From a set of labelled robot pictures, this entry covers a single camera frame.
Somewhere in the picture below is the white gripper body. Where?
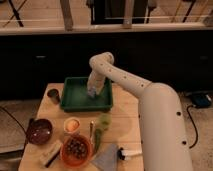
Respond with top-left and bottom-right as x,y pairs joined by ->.
87,71 -> 105,95

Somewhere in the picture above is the blue grey sponge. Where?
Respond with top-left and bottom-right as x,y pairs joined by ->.
88,92 -> 98,98

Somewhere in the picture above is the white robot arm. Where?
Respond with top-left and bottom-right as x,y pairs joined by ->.
87,52 -> 193,171

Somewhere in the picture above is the green plastic tray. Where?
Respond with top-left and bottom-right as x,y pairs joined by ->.
60,77 -> 113,112

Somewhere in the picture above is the metal spoon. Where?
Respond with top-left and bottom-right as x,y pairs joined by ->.
89,121 -> 94,144

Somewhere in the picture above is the dark metal cup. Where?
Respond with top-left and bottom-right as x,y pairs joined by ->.
47,89 -> 60,103

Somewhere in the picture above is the small orange cup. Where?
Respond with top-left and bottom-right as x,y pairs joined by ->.
64,117 -> 80,135

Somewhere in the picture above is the orange bowl with nuts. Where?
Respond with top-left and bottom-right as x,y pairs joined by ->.
60,135 -> 93,169

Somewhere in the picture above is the dark purple bowl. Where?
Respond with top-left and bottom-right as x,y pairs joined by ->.
26,119 -> 53,145

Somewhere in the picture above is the grey cloth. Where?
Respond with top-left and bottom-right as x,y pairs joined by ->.
91,144 -> 118,171

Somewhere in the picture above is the wooden scrub brush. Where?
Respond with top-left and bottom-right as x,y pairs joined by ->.
39,140 -> 62,167

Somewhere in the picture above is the blue power box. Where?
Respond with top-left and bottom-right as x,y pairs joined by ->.
191,93 -> 212,108

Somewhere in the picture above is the black white handled tool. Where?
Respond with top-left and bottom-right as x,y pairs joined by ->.
117,148 -> 142,160

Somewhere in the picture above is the black cable left floor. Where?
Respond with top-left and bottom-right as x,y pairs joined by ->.
0,105 -> 28,135

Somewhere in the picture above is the black cable on floor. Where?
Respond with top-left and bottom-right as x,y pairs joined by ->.
185,104 -> 200,150

